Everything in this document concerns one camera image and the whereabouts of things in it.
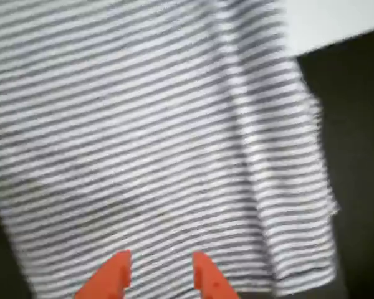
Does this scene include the striped grey cloth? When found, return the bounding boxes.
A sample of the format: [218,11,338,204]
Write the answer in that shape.
[0,0,342,299]

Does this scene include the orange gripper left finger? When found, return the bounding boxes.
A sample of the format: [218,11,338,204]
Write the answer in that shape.
[74,250,133,299]

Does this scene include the black desk mat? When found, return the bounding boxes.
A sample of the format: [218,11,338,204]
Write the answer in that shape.
[0,29,374,299]

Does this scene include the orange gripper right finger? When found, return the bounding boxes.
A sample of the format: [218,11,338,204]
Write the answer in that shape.
[192,251,239,299]

